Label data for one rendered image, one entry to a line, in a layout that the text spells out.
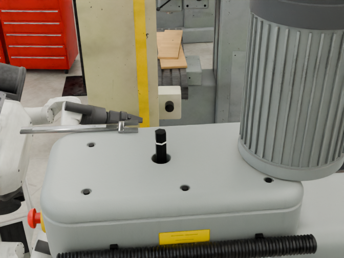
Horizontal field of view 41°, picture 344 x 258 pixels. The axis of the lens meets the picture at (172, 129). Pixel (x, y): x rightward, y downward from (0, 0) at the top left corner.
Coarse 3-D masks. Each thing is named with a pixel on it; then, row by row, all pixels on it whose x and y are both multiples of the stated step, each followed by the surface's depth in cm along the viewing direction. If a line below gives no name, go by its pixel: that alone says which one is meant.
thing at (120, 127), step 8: (128, 120) 97; (136, 120) 97; (24, 128) 95; (32, 128) 95; (40, 128) 95; (48, 128) 95; (56, 128) 95; (64, 128) 95; (72, 128) 95; (80, 128) 95; (88, 128) 95; (96, 128) 95; (104, 128) 95; (112, 128) 95; (120, 128) 95; (128, 128) 95; (136, 128) 95
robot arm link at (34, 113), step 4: (24, 108) 168; (28, 108) 168; (32, 108) 168; (36, 108) 168; (40, 108) 167; (28, 112) 167; (32, 112) 166; (36, 112) 166; (32, 116) 166; (36, 116) 166; (32, 120) 167; (36, 120) 166; (40, 120) 166; (32, 124) 168; (36, 124) 168; (40, 124) 169
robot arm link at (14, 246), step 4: (12, 244) 140; (16, 244) 140; (20, 244) 143; (8, 248) 139; (12, 248) 139; (16, 248) 140; (20, 248) 142; (8, 252) 138; (12, 252) 138; (16, 252) 140; (20, 252) 142; (24, 252) 145; (8, 256) 138; (12, 256) 137; (16, 256) 137; (20, 256) 142
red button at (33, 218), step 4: (32, 208) 92; (28, 212) 91; (32, 212) 91; (36, 212) 92; (28, 216) 90; (32, 216) 90; (36, 216) 91; (28, 220) 90; (32, 220) 90; (36, 220) 91; (28, 224) 91; (32, 224) 90; (36, 224) 93
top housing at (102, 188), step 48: (96, 144) 91; (144, 144) 91; (192, 144) 91; (48, 192) 79; (96, 192) 78; (144, 192) 78; (192, 192) 78; (240, 192) 78; (288, 192) 79; (48, 240) 82; (96, 240) 79; (144, 240) 80; (192, 240) 81
